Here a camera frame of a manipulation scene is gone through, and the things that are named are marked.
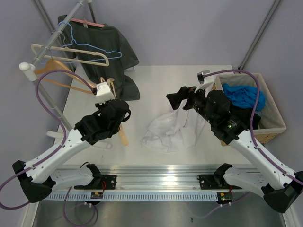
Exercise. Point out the pink hanger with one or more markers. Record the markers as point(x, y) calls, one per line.
point(87, 22)

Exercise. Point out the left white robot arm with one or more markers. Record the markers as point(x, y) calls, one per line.
point(40, 176)

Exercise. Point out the dark grey t shirt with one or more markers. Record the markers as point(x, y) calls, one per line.
point(109, 41)

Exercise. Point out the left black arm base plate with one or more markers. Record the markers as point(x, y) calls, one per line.
point(106, 182)

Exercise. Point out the black t shirt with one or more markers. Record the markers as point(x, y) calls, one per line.
point(244, 116)

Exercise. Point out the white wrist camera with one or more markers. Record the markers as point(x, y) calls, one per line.
point(205, 80)
point(104, 93)

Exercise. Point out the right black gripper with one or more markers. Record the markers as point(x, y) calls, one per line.
point(184, 93)

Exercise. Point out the aluminium mounting rail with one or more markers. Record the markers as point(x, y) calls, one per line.
point(157, 178)

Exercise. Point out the white slotted cable duct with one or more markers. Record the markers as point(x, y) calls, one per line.
point(133, 196)

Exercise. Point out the wicker laundry basket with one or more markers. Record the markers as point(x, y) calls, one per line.
point(271, 123)

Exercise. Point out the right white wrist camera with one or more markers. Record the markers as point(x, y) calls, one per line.
point(205, 80)

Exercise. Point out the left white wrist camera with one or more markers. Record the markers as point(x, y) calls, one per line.
point(104, 93)

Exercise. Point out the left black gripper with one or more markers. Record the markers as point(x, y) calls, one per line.
point(100, 106)

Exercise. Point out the beige wooden hanger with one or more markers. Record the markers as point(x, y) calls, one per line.
point(121, 133)

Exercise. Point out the white t shirt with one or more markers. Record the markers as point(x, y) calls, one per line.
point(174, 131)

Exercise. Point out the metal clothes rack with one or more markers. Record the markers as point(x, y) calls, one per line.
point(28, 68)

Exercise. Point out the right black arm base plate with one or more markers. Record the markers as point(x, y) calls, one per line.
point(207, 182)

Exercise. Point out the light blue wire hanger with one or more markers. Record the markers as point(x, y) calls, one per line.
point(105, 55)

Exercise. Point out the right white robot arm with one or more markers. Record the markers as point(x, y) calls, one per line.
point(279, 185)

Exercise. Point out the bright blue t shirt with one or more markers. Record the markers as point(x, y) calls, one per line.
point(241, 96)

